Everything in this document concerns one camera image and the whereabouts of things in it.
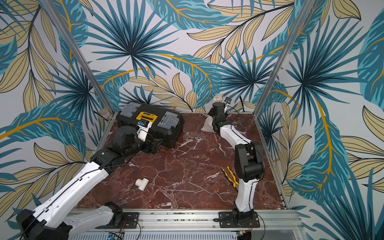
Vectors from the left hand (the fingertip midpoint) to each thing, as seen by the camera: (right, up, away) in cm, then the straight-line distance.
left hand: (153, 139), depth 73 cm
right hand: (+26, +18, +20) cm, 37 cm away
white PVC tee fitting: (-8, -25, +9) cm, 28 cm away
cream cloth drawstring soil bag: (+30, +7, +27) cm, 41 cm away
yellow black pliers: (+43, -26, +11) cm, 52 cm away
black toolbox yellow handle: (+4, +7, +17) cm, 19 cm away
